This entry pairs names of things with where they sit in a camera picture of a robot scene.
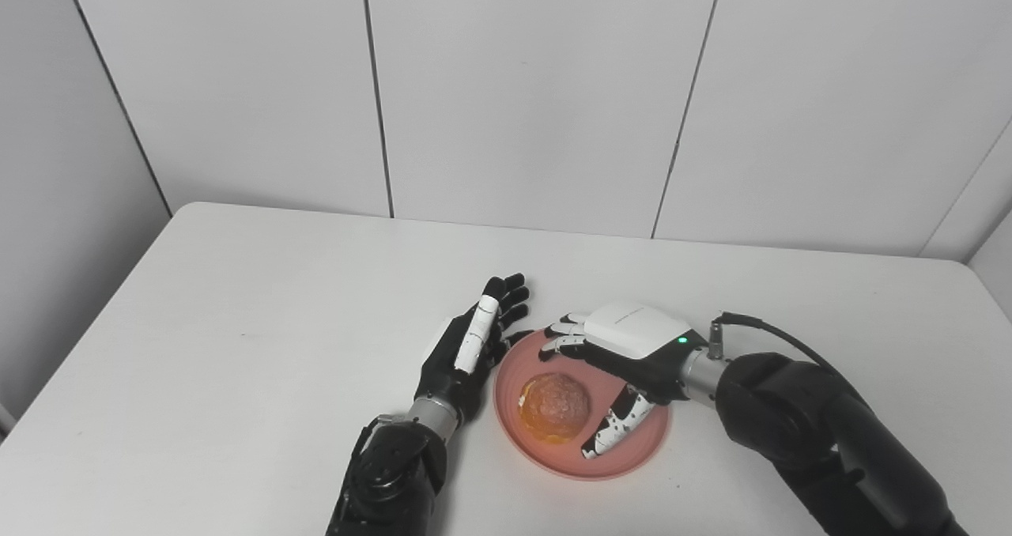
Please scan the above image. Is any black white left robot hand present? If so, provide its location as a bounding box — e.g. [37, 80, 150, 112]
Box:
[414, 273, 532, 426]

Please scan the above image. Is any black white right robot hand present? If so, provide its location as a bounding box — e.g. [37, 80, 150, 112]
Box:
[539, 301, 708, 460]

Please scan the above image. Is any orange cream puff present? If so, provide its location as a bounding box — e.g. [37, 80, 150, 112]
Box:
[519, 372, 592, 444]

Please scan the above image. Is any pink round plate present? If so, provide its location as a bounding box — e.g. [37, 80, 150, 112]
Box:
[493, 329, 671, 482]

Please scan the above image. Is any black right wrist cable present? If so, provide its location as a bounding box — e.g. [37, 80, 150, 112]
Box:
[708, 311, 833, 372]

